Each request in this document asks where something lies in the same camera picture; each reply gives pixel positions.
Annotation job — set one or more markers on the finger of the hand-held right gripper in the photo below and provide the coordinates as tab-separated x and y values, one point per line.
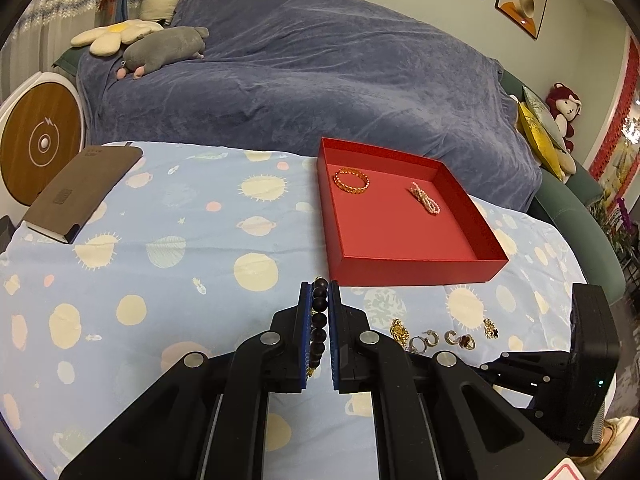
510	377
540	362

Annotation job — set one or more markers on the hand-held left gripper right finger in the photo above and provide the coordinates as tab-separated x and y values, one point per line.
336	335

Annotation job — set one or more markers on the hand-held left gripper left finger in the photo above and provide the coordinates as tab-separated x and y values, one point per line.
303	335

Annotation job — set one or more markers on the red cardboard box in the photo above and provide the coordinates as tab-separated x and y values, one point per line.
400	230

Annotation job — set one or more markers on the person's right hand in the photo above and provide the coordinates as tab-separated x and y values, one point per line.
617	432

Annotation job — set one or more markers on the red white card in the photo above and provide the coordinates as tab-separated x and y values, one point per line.
565	471

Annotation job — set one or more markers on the potted flower plant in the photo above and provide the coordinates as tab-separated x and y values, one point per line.
617	230

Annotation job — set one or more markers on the cream cushion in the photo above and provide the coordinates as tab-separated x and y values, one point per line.
567	165

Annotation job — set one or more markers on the yellow cushion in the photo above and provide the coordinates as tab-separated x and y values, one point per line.
537	140

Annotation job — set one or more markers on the silver green cushion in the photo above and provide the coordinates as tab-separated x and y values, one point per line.
542	112

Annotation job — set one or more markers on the red monkey plush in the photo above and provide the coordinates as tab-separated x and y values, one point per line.
562	105

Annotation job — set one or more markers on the blue blanket covered sofa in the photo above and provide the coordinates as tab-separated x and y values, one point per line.
300	70

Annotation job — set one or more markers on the brown notebook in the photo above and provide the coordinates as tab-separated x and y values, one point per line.
80	185

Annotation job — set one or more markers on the grey plush animal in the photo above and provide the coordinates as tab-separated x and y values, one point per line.
165	45

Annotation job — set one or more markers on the round white wood-top table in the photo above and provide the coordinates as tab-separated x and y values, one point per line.
50	125

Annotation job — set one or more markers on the flower shaped pillow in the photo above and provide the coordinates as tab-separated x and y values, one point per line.
117	32

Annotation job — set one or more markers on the white sheer curtain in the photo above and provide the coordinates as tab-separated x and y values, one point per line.
45	35

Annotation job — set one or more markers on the red wall decoration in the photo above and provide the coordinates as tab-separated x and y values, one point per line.
612	115

